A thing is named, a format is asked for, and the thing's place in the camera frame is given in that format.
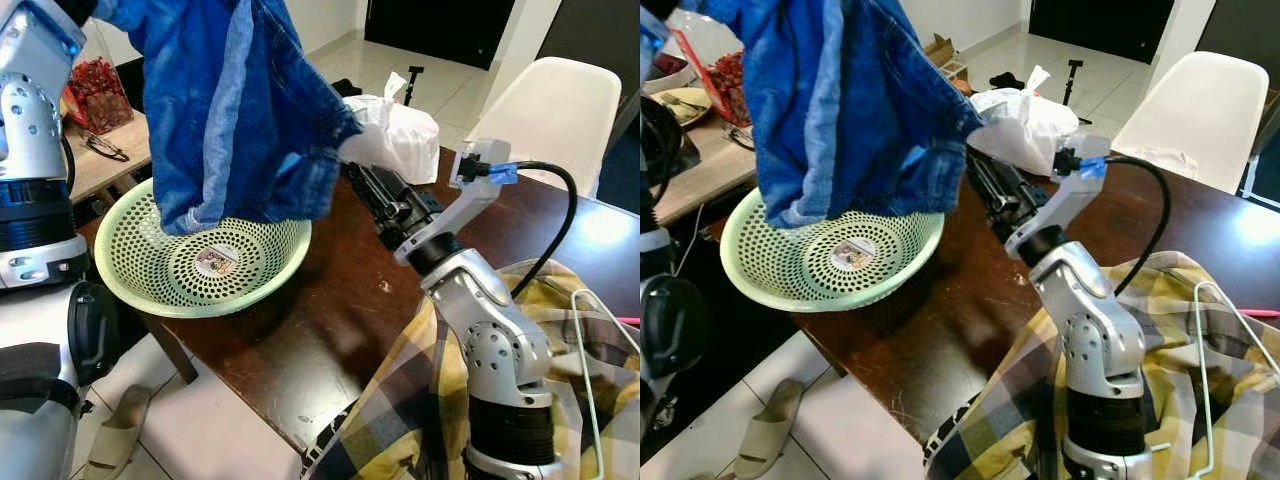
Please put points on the beige slipper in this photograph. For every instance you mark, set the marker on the beige slipper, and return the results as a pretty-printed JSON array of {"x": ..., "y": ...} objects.
[
  {"x": 118, "y": 440},
  {"x": 770, "y": 435}
]

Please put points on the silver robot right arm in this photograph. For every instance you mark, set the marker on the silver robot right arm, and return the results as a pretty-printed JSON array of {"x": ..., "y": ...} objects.
[
  {"x": 495, "y": 345},
  {"x": 1095, "y": 340}
]

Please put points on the brown cardboard box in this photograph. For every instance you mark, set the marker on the brown cardboard box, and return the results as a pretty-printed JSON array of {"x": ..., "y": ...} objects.
[{"x": 945, "y": 55}]

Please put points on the light wooden table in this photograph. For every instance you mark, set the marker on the light wooden table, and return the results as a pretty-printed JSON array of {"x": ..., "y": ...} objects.
[
  {"x": 700, "y": 170},
  {"x": 110, "y": 175}
]

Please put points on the yellow plate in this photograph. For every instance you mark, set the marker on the yellow plate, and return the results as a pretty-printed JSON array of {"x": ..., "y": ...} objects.
[{"x": 685, "y": 105}]

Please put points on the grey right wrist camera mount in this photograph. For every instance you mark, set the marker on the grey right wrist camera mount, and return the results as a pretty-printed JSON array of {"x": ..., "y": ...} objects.
[
  {"x": 470, "y": 205},
  {"x": 1070, "y": 200}
]

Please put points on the dark brown wooden table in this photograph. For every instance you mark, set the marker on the dark brown wooden table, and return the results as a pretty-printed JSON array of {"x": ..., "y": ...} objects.
[
  {"x": 330, "y": 320},
  {"x": 960, "y": 310}
]

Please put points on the white plastic chair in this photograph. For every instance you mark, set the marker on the white plastic chair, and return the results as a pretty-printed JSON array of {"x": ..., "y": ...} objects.
[
  {"x": 1190, "y": 110},
  {"x": 550, "y": 110}
]

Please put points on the light green plastic basket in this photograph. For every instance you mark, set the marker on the light green plastic basket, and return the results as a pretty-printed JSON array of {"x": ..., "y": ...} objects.
[
  {"x": 770, "y": 260},
  {"x": 150, "y": 260}
]

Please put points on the black tripod stand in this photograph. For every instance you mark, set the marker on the black tripod stand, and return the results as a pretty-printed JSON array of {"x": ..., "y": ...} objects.
[
  {"x": 413, "y": 85},
  {"x": 1073, "y": 80}
]

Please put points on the white plastic bag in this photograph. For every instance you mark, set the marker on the white plastic bag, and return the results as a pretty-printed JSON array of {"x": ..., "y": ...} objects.
[
  {"x": 400, "y": 140},
  {"x": 1030, "y": 125}
]

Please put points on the yellow plaid shirt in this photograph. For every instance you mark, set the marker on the yellow plaid shirt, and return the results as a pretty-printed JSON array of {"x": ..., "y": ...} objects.
[
  {"x": 1010, "y": 400},
  {"x": 400, "y": 400}
]

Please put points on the pink marker pen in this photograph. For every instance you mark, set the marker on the pink marker pen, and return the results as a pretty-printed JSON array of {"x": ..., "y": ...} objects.
[
  {"x": 1262, "y": 313},
  {"x": 628, "y": 321}
]

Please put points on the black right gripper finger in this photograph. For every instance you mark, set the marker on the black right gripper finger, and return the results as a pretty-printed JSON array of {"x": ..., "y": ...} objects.
[
  {"x": 375, "y": 192},
  {"x": 993, "y": 180}
]

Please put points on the blue denim jeans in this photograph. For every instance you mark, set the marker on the blue denim jeans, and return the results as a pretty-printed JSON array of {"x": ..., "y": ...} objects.
[
  {"x": 230, "y": 110},
  {"x": 850, "y": 110}
]

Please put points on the clear jar red snacks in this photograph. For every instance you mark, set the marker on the clear jar red snacks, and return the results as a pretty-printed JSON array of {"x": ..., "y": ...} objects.
[
  {"x": 730, "y": 85},
  {"x": 100, "y": 90}
]

